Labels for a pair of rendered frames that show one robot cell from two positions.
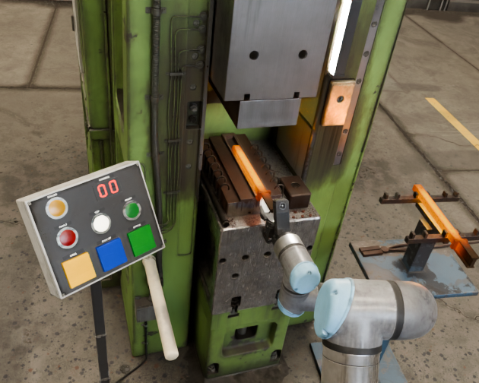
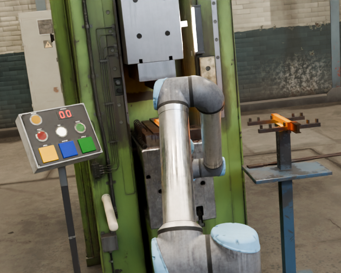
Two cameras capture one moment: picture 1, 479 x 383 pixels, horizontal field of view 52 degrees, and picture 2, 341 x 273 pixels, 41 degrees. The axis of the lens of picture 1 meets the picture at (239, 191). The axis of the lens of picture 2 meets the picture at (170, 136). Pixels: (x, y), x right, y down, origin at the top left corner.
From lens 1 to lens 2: 129 cm
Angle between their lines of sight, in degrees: 26
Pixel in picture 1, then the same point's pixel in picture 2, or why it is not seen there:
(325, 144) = not seen: hidden behind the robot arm
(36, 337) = not seen: outside the picture
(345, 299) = (161, 80)
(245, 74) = (136, 47)
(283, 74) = (159, 45)
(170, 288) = (125, 225)
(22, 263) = (32, 260)
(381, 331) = (182, 92)
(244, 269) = not seen: hidden behind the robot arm
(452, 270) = (314, 166)
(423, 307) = (204, 80)
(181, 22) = (101, 31)
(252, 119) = (148, 75)
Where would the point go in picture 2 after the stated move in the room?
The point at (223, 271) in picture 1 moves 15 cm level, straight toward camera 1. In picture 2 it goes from (150, 187) to (144, 196)
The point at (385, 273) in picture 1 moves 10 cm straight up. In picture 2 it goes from (263, 171) to (262, 154)
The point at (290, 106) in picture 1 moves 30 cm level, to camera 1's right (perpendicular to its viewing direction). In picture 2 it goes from (168, 65) to (225, 60)
